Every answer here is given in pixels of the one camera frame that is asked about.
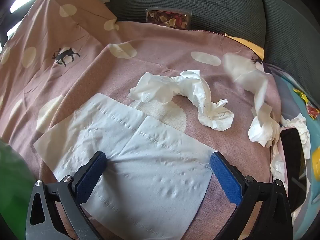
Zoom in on pink dotted deer-print blanket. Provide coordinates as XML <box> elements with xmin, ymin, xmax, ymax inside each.
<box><xmin>0</xmin><ymin>0</ymin><xmax>283</xmax><ymax>240</ymax></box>

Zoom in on white tissue sheet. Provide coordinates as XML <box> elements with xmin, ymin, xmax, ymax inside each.
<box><xmin>33</xmin><ymin>93</ymin><xmax>214</xmax><ymax>240</ymax></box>

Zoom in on grey-green sofa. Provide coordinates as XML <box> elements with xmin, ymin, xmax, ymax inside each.
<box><xmin>109</xmin><ymin>0</ymin><xmax>320</xmax><ymax>95</ymax></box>

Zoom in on small crumpled white tissue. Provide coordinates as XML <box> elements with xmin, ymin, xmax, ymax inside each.
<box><xmin>270</xmin><ymin>145</ymin><xmax>285</xmax><ymax>183</ymax></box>
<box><xmin>280</xmin><ymin>114</ymin><xmax>310</xmax><ymax>159</ymax></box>

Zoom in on colourful candy wrappers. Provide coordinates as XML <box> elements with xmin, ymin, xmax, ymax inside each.
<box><xmin>294</xmin><ymin>89</ymin><xmax>320</xmax><ymax>119</ymax></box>

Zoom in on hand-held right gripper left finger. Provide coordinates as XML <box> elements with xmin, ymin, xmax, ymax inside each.
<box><xmin>25</xmin><ymin>151</ymin><xmax>108</xmax><ymax>240</ymax></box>

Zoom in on clear packet of dried petals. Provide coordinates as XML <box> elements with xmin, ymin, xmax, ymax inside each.
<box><xmin>146</xmin><ymin>7</ymin><xmax>192</xmax><ymax>30</ymax></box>

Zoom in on twisted crumpled white tissue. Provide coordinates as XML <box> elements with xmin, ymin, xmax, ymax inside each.
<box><xmin>222</xmin><ymin>52</ymin><xmax>280</xmax><ymax>148</ymax></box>

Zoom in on yellow plastic item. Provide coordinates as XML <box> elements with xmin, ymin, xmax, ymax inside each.
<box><xmin>311</xmin><ymin>147</ymin><xmax>320</xmax><ymax>168</ymax></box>

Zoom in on green plastic bowl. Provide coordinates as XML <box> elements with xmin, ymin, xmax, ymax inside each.
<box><xmin>0</xmin><ymin>139</ymin><xmax>37</xmax><ymax>230</ymax></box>

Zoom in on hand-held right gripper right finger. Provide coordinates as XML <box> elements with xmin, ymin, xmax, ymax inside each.
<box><xmin>210</xmin><ymin>151</ymin><xmax>293</xmax><ymax>240</ymax></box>

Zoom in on long crumpled white tissue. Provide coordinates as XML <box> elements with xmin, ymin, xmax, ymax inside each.
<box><xmin>128</xmin><ymin>70</ymin><xmax>235</xmax><ymax>131</ymax></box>

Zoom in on light blue plastic bin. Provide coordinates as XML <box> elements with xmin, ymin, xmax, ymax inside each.
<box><xmin>272</xmin><ymin>65</ymin><xmax>320</xmax><ymax>240</ymax></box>

